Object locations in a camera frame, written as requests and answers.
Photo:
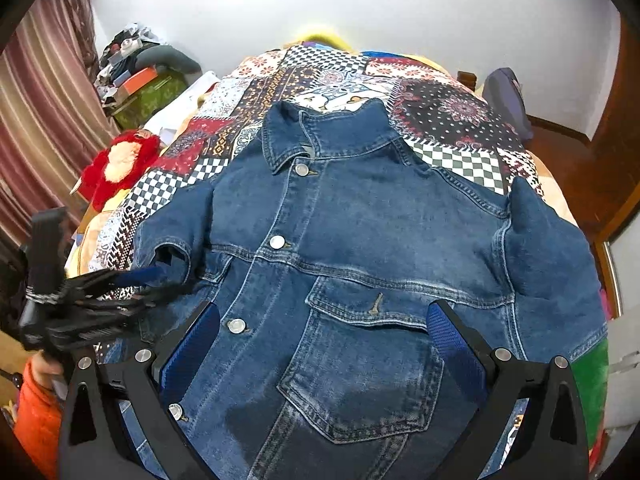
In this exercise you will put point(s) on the clutter pile of clothes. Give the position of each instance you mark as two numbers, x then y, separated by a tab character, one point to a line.
133	49

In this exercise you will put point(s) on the striped maroon curtain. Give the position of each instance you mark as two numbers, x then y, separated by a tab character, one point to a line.
52	122

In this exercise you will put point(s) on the blue denim jacket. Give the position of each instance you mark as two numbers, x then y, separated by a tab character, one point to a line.
321	247

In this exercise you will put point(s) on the green storage box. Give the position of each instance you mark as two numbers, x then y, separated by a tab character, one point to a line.
137	109

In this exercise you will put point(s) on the red plush toy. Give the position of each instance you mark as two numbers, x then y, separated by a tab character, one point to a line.
118	167

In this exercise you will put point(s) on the person left hand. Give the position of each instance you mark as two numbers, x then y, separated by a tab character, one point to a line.
48	374

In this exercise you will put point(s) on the wooden door frame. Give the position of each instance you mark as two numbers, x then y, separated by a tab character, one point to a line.
599	176

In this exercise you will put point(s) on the green blanket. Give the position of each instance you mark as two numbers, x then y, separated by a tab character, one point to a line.
591	377

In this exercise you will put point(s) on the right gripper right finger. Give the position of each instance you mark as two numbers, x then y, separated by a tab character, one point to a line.
551	442

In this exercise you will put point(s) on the orange left sleeve forearm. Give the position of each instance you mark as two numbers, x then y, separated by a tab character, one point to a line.
38	424

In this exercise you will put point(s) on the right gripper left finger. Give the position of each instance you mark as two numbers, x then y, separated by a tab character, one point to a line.
95	442

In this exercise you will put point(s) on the patchwork patterned bedspread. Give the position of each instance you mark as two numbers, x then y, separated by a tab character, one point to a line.
445	124

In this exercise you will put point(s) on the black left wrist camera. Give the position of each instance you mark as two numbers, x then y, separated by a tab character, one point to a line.
45	256

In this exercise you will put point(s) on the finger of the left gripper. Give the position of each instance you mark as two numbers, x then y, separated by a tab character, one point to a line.
107	280
97	319

